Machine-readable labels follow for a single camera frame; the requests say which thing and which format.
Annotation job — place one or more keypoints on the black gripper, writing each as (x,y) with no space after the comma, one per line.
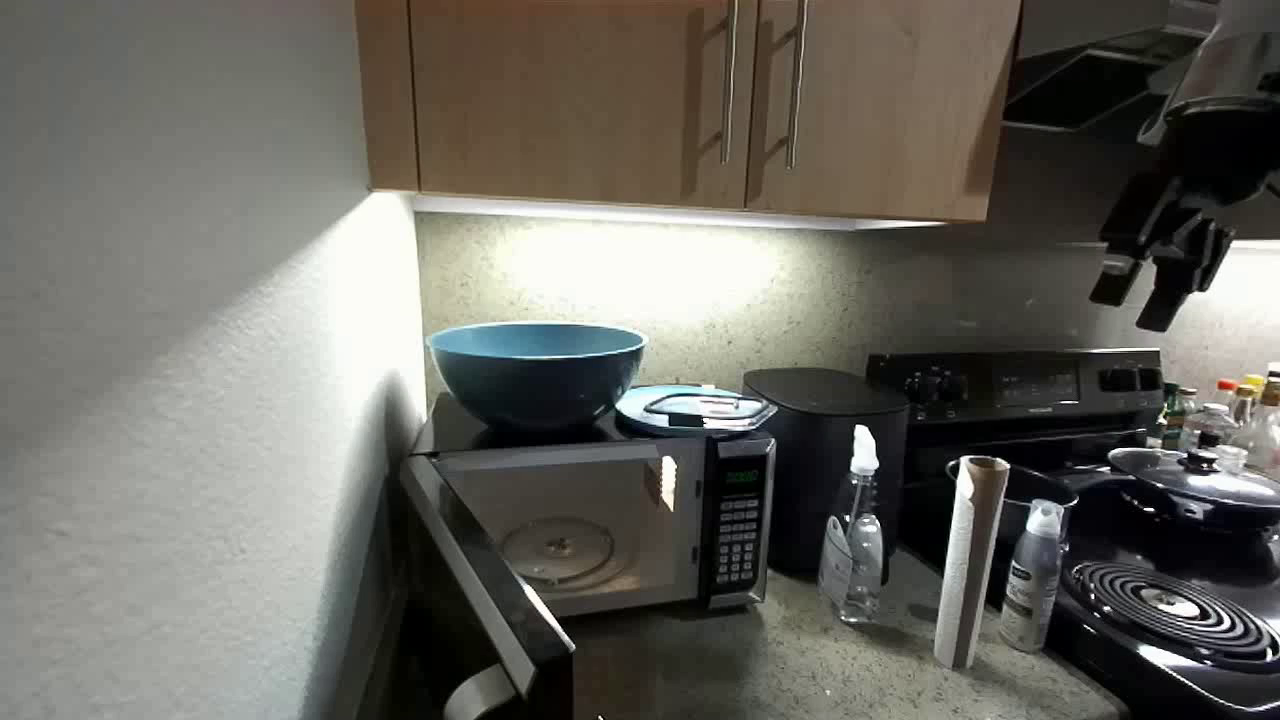
(1218,150)

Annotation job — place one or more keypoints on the black microwave door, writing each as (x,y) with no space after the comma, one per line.
(487,643)

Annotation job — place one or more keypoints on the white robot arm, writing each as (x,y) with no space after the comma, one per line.
(1244,30)

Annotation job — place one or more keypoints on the silver microwave oven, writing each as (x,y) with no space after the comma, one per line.
(608,522)

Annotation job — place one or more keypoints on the range hood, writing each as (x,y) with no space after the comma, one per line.
(1101,64)

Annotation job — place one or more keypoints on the condiment bottles cluster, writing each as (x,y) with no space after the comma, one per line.
(1238,408)

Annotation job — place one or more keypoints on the black pot with lid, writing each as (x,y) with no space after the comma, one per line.
(1194,495)

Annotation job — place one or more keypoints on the paper towel roll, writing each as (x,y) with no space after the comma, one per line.
(969,558)

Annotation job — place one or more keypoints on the wooden upper cabinet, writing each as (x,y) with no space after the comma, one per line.
(598,101)

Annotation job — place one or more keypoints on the small white bottle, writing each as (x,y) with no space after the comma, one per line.
(1033,575)

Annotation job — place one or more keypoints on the black air fryer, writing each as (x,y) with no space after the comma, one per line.
(812,444)

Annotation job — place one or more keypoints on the black electric stove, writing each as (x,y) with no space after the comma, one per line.
(1168,626)

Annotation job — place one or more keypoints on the clear spray bottle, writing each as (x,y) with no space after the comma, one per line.
(852,536)

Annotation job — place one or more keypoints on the blue rimmed plate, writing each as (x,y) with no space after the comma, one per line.
(678,408)

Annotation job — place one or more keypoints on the blue mixing bowl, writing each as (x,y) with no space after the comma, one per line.
(539,373)

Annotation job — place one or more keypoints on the right cabinet handle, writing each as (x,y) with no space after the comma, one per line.
(786,59)

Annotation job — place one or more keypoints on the cabinet handle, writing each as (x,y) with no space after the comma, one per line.
(719,46)
(786,59)

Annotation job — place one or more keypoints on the left cabinet handle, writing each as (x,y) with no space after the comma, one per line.
(719,46)

